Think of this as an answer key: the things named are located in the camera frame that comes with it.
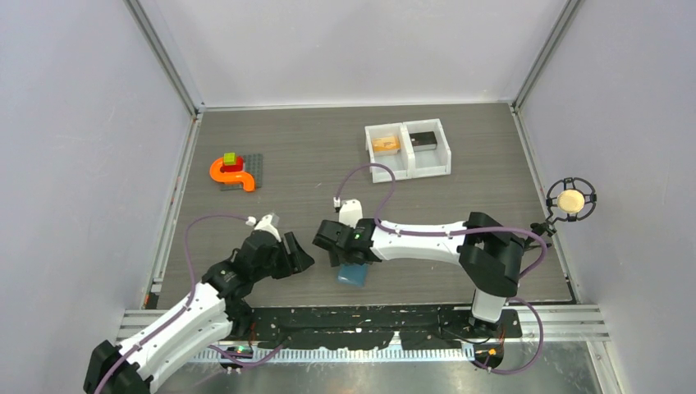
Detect blue card holder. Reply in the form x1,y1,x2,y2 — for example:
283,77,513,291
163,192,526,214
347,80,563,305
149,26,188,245
337,264,369,288

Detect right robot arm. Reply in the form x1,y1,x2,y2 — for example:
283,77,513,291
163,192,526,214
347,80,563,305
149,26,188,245
313,212,525,337

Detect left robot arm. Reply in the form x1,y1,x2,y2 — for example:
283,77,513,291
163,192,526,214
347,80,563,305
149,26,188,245
83,230,314,393

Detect orange card stack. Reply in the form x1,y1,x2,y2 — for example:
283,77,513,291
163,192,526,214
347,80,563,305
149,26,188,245
370,135,401,156

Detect black card stack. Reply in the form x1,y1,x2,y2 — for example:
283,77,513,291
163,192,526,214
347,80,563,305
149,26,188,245
409,131,438,152

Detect orange curved toy piece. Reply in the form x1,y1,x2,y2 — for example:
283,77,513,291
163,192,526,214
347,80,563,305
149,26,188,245
208,158,256,192

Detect red toy block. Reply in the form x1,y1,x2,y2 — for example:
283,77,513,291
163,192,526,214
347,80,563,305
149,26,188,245
221,156,245,173

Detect grey building baseplate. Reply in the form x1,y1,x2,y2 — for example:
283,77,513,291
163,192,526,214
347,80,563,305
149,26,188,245
219,153,263,191

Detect green toy cube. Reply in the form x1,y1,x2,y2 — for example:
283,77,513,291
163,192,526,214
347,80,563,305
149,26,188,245
222,152,237,166

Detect white two-compartment tray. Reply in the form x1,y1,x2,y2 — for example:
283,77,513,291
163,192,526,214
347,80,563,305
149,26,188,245
364,118,451,183

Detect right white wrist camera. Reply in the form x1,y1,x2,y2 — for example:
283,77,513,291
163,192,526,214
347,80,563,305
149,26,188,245
333,197,364,228

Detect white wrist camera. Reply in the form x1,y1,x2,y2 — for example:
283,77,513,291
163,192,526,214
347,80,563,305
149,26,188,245
333,197,364,228
245,213,282,241

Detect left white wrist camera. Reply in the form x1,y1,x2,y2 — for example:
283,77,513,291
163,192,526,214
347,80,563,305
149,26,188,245
245,213,282,241

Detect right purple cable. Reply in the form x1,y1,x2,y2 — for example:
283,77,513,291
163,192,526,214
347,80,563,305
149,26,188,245
334,163,548,376

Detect black microphone with mount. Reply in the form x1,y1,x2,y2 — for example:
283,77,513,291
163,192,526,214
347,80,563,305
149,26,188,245
543,176,598,236

